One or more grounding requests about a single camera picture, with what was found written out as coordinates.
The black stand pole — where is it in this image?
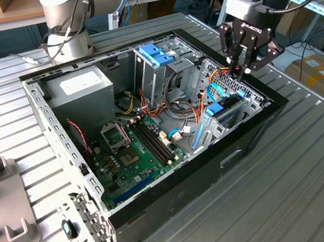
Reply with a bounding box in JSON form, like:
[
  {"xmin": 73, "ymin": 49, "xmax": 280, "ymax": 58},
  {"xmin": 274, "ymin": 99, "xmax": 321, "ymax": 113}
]
[{"xmin": 202, "ymin": 0, "xmax": 236, "ymax": 34}]

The metal socket cover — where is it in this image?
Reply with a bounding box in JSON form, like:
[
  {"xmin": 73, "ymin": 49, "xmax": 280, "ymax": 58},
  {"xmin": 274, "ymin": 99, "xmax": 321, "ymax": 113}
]
[{"xmin": 98, "ymin": 120, "xmax": 133, "ymax": 151}]

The hard disk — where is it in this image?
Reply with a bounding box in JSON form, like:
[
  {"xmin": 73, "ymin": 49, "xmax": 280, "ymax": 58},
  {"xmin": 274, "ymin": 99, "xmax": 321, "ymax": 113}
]
[{"xmin": 187, "ymin": 89, "xmax": 254, "ymax": 150}]

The blue plastic drive latch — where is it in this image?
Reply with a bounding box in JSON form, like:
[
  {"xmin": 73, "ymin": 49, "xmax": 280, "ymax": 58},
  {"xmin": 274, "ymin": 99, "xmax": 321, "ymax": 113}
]
[{"xmin": 138, "ymin": 41, "xmax": 178, "ymax": 70}]

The blue data wire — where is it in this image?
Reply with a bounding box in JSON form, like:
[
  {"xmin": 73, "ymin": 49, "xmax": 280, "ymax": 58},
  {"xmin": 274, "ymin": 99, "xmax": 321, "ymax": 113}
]
[{"xmin": 204, "ymin": 80, "xmax": 234, "ymax": 105}]

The CPU socket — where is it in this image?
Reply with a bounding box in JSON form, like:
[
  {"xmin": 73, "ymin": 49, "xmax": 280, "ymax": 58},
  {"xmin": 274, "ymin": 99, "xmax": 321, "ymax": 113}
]
[{"xmin": 116, "ymin": 146, "xmax": 143, "ymax": 168}]

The grey wrist camera housing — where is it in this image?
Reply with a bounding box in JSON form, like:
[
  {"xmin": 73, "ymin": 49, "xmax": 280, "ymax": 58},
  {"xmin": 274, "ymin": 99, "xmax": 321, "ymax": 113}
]
[{"xmin": 223, "ymin": 0, "xmax": 272, "ymax": 21}]

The brown cardboard sheet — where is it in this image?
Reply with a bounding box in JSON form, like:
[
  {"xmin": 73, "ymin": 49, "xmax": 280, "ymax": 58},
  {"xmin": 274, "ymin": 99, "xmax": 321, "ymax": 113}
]
[{"xmin": 272, "ymin": 2, "xmax": 315, "ymax": 38}]

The silver card retainer bracket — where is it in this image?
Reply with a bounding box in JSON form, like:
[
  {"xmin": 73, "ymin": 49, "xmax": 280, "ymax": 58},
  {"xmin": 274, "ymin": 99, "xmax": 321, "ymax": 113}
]
[{"xmin": 54, "ymin": 187, "xmax": 115, "ymax": 242}]

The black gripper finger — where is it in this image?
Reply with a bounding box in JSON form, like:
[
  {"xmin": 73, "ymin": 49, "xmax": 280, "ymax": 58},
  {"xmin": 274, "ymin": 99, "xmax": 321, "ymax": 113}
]
[
  {"xmin": 231, "ymin": 38, "xmax": 289, "ymax": 81},
  {"xmin": 217, "ymin": 21, "xmax": 242, "ymax": 75}
]

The black latch with blue tab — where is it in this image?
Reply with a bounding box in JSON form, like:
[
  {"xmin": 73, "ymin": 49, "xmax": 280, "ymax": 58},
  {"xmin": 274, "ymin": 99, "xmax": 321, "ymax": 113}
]
[{"xmin": 60, "ymin": 218, "xmax": 79, "ymax": 240}]

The black PC case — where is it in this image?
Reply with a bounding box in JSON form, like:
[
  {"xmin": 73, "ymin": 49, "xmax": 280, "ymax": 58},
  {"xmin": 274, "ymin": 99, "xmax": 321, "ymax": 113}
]
[{"xmin": 15, "ymin": 15, "xmax": 308, "ymax": 242}]

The orange red power wire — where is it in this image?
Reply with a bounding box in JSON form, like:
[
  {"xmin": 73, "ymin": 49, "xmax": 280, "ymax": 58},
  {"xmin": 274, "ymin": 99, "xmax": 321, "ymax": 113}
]
[{"xmin": 187, "ymin": 64, "xmax": 240, "ymax": 126}]

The black RAM slot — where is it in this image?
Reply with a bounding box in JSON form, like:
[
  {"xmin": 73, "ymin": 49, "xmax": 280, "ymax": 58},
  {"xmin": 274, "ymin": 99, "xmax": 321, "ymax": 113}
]
[
  {"xmin": 136, "ymin": 117, "xmax": 174, "ymax": 165},
  {"xmin": 140, "ymin": 115, "xmax": 177, "ymax": 163},
  {"xmin": 129, "ymin": 120, "xmax": 168, "ymax": 170},
  {"xmin": 133, "ymin": 118, "xmax": 171, "ymax": 168}
]

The silver disk bay cage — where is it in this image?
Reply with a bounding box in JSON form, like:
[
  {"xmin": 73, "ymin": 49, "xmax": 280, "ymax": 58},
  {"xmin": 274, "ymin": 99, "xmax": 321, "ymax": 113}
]
[{"xmin": 180, "ymin": 50, "xmax": 277, "ymax": 156}]

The grey parts rack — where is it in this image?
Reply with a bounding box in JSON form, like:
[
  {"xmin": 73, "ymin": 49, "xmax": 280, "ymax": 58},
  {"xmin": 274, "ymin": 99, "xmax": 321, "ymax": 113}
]
[{"xmin": 0, "ymin": 152, "xmax": 43, "ymax": 242}]

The red black fan wire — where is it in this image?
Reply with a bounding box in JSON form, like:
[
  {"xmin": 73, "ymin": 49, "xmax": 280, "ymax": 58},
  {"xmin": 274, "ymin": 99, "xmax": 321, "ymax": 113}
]
[{"xmin": 66, "ymin": 116, "xmax": 94, "ymax": 169}]

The cardboard box with labels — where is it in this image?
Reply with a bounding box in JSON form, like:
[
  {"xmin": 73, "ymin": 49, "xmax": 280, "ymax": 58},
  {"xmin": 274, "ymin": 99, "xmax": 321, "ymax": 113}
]
[{"xmin": 283, "ymin": 53, "xmax": 324, "ymax": 117}]

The green motherboard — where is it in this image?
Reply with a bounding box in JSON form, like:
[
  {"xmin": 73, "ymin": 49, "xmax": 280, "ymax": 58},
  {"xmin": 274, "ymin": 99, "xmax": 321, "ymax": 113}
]
[{"xmin": 86, "ymin": 109, "xmax": 195, "ymax": 212}]

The grey power supply unit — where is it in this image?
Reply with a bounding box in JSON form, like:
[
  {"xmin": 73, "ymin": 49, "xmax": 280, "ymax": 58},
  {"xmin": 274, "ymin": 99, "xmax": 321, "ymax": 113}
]
[{"xmin": 42, "ymin": 63, "xmax": 120, "ymax": 136}]

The silver drive cage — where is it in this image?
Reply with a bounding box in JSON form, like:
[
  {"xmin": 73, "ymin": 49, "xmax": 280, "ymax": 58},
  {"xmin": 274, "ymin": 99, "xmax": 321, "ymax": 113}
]
[{"xmin": 127, "ymin": 34, "xmax": 209, "ymax": 109}]

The blue expansion slot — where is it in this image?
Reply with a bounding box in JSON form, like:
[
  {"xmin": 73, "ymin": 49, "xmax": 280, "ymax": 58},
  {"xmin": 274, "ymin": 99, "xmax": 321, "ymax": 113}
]
[{"xmin": 110, "ymin": 170, "xmax": 161, "ymax": 205}]

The orange black wire bundle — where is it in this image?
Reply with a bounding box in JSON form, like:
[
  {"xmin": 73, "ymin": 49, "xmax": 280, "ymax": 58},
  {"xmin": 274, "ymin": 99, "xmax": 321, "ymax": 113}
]
[{"xmin": 113, "ymin": 80, "xmax": 201, "ymax": 135}]

